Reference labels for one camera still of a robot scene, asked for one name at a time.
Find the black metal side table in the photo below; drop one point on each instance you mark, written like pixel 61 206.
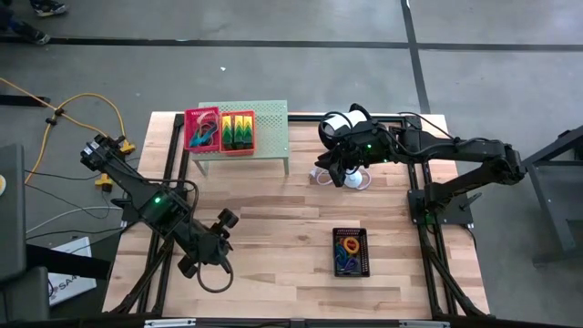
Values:
pixel 555 182

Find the green blue printed box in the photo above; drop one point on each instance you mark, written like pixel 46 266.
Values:
pixel 238 132
pixel 248 132

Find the tan rubber band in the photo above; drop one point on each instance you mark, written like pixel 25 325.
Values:
pixel 207 115

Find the large blue rubber band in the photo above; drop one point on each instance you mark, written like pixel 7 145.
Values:
pixel 200 139

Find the orange plastic basket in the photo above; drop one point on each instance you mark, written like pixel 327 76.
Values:
pixel 238 152

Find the white printed sign board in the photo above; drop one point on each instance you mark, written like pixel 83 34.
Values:
pixel 68 282

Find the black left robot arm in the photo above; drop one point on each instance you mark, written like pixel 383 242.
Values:
pixel 136 187

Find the black plastic basket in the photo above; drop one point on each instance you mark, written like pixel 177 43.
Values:
pixel 364 255

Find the black floor strip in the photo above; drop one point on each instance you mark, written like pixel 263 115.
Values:
pixel 23 100

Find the dark grey storage box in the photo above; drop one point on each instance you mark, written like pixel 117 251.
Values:
pixel 23 296

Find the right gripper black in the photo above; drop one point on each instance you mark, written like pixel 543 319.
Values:
pixel 364 146

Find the silver metal bracket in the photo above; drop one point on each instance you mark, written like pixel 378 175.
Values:
pixel 168 323
pixel 423 324

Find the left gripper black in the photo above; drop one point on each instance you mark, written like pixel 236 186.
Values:
pixel 209 246

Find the black metal beam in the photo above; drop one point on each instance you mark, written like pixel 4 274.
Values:
pixel 68 262

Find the green perforated metal shelf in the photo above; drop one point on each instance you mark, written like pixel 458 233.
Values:
pixel 271 132

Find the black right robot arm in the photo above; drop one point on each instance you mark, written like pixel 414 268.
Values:
pixel 455 148

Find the red plastic basket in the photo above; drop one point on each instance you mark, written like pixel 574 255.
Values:
pixel 189 132

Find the narrow yellow green box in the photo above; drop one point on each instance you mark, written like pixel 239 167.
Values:
pixel 227 132

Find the grey equipment case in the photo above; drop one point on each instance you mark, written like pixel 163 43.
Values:
pixel 11 205

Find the black aluminium table frame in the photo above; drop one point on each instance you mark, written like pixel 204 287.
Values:
pixel 296 118

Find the person's shoe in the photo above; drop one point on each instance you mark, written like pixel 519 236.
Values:
pixel 48 7
pixel 29 33

